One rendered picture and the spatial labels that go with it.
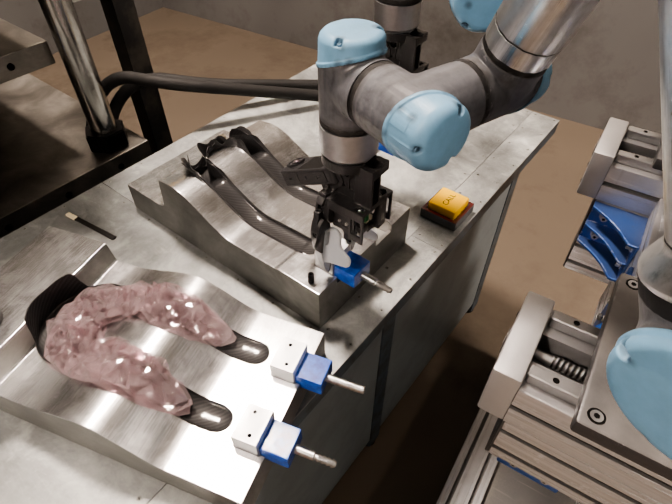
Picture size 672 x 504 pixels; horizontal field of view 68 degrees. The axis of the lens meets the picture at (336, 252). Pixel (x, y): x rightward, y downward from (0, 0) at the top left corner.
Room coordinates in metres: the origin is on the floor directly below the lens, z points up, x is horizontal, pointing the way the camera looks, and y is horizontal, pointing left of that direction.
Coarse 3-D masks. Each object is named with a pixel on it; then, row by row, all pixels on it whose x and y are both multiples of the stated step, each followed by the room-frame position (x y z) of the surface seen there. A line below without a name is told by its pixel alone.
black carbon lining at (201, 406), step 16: (48, 288) 0.48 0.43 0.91; (64, 288) 0.49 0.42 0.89; (80, 288) 0.50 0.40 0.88; (32, 304) 0.44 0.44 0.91; (48, 304) 0.46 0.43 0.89; (64, 304) 0.48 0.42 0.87; (32, 320) 0.43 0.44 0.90; (240, 336) 0.43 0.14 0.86; (224, 352) 0.40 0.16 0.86; (240, 352) 0.40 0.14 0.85; (256, 352) 0.40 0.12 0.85; (192, 400) 0.32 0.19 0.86; (208, 400) 0.32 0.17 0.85; (192, 416) 0.30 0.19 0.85; (208, 416) 0.30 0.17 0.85; (224, 416) 0.30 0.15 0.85
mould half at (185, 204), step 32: (256, 128) 0.88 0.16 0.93; (192, 160) 0.87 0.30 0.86; (224, 160) 0.77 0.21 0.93; (288, 160) 0.81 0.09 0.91; (160, 192) 0.76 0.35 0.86; (192, 192) 0.68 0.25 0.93; (256, 192) 0.72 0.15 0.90; (192, 224) 0.67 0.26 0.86; (224, 224) 0.64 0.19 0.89; (288, 224) 0.64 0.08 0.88; (224, 256) 0.62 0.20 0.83; (256, 256) 0.57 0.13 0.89; (288, 256) 0.56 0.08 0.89; (384, 256) 0.63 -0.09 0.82; (288, 288) 0.52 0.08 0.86; (320, 288) 0.49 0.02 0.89; (352, 288) 0.55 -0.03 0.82; (320, 320) 0.48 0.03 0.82
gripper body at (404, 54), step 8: (408, 32) 0.81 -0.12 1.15; (416, 32) 0.83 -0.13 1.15; (424, 32) 0.82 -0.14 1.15; (392, 40) 0.80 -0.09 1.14; (400, 40) 0.80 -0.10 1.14; (408, 40) 0.80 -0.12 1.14; (416, 40) 0.79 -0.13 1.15; (424, 40) 0.82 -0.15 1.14; (392, 48) 0.83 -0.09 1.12; (400, 48) 0.82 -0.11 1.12; (408, 48) 0.80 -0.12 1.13; (416, 48) 0.81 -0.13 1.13; (392, 56) 0.82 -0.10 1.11; (400, 56) 0.81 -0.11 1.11; (408, 56) 0.80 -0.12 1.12; (416, 56) 0.81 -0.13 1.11; (400, 64) 0.81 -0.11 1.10; (408, 64) 0.80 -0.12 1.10; (416, 64) 0.81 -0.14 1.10; (424, 64) 0.83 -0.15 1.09; (416, 72) 0.80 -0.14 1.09
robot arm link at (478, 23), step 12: (456, 0) 0.66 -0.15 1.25; (468, 0) 0.65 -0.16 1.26; (480, 0) 0.65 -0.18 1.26; (492, 0) 0.65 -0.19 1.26; (456, 12) 0.66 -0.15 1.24; (468, 12) 0.65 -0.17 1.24; (480, 12) 0.65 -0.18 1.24; (492, 12) 0.65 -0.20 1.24; (468, 24) 0.65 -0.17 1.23; (480, 24) 0.65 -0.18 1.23
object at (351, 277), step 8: (344, 240) 0.57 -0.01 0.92; (344, 248) 0.55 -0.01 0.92; (352, 256) 0.54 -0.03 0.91; (360, 256) 0.54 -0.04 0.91; (320, 264) 0.54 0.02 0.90; (352, 264) 0.52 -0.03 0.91; (360, 264) 0.52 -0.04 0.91; (368, 264) 0.53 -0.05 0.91; (328, 272) 0.53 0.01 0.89; (336, 272) 0.52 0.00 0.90; (344, 272) 0.51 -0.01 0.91; (352, 272) 0.51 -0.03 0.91; (360, 272) 0.51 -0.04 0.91; (368, 272) 0.53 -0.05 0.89; (344, 280) 0.51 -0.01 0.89; (352, 280) 0.50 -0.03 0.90; (360, 280) 0.51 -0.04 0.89; (368, 280) 0.50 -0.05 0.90; (376, 280) 0.50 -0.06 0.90; (384, 288) 0.48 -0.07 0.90
